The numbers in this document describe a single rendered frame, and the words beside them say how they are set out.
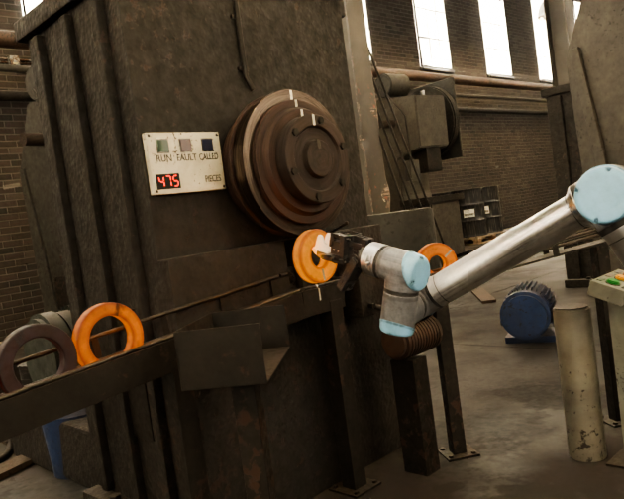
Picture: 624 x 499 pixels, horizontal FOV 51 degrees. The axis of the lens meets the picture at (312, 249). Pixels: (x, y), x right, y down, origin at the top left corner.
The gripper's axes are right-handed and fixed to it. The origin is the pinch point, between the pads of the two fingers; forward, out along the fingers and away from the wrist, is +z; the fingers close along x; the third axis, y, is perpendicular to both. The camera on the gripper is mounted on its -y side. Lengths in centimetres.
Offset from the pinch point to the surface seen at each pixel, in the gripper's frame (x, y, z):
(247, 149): 4.1, 25.6, 26.6
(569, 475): -63, -72, -58
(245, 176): 5.9, 17.9, 24.9
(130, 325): 49, -17, 17
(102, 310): 56, -11, 18
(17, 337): 77, -13, 18
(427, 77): -900, 66, 596
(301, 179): -8.5, 17.4, 15.5
